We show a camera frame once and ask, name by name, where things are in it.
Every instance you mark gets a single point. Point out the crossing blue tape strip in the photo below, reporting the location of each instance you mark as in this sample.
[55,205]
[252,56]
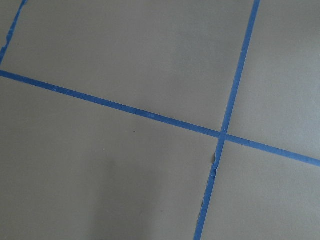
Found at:
[161,118]

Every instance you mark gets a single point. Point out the long blue tape strip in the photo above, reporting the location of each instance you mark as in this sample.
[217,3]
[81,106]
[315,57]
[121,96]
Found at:
[226,123]

